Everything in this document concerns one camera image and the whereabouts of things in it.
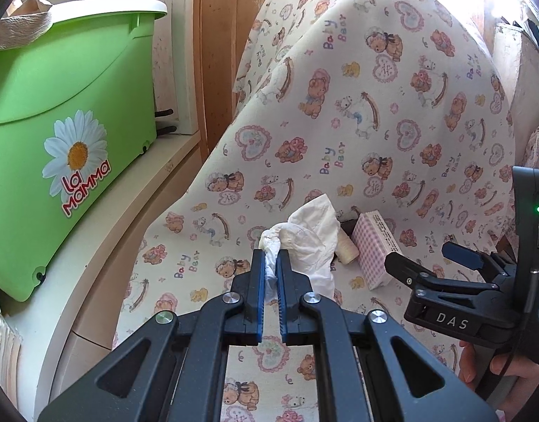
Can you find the beige thread spool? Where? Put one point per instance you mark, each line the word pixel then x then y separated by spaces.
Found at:
pixel 346 251

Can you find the black coffee sachet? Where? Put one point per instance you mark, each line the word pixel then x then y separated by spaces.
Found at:
pixel 348 226

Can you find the person's right hand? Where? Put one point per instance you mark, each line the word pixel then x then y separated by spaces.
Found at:
pixel 525 370

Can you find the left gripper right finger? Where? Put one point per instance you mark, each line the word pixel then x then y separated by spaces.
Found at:
pixel 367 367

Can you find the green plastic storage box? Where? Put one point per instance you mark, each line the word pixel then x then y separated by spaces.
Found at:
pixel 76 109

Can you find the beige cloth bag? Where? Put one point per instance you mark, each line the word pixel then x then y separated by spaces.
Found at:
pixel 29 21

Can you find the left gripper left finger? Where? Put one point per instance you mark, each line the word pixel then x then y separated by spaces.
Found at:
pixel 173 367

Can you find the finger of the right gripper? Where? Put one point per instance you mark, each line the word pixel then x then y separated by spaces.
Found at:
pixel 414 275
pixel 489 266

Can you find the white shelf unit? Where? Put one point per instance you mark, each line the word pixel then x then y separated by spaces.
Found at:
pixel 37 363

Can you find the white tissue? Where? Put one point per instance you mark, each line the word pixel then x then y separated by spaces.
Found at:
pixel 310 236

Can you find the pink checkered tissue pack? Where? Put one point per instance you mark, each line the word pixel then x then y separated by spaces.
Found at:
pixel 374 240

